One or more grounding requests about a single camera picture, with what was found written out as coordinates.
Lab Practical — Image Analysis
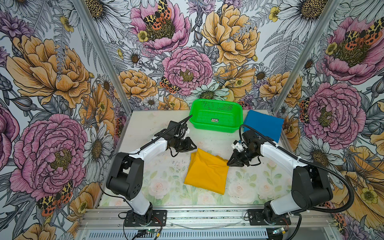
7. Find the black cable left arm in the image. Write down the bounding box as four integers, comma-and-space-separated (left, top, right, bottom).
98, 114, 193, 223

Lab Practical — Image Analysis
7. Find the yellow t shirt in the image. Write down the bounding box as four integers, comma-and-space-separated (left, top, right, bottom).
184, 149, 229, 195

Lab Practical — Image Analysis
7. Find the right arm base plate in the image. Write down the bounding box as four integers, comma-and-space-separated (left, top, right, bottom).
244, 209, 291, 226

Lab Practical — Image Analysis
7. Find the aluminium front rail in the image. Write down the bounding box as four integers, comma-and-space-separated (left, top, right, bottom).
79, 206, 334, 232

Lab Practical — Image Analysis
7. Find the aluminium frame post left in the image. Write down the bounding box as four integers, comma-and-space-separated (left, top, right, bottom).
74, 1, 133, 116

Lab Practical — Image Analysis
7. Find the folded blue t shirt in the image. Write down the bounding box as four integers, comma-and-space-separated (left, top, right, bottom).
244, 110, 284, 143

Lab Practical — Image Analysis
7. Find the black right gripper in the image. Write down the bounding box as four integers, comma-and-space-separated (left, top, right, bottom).
226, 146, 260, 168

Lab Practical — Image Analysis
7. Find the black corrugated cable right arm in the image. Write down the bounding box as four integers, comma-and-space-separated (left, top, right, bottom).
239, 124, 355, 214

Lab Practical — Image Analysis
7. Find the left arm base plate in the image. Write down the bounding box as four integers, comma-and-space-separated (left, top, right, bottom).
123, 210, 168, 227

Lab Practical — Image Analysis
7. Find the aluminium frame post right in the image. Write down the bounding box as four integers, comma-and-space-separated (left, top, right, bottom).
272, 0, 341, 113

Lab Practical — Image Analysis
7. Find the green plastic basket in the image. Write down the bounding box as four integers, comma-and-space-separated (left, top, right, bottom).
190, 99, 244, 133

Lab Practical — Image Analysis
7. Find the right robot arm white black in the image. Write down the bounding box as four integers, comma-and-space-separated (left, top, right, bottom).
227, 130, 333, 224

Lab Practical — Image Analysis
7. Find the aluminium frame post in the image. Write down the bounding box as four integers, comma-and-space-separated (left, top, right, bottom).
74, 1, 133, 116
272, 0, 341, 113

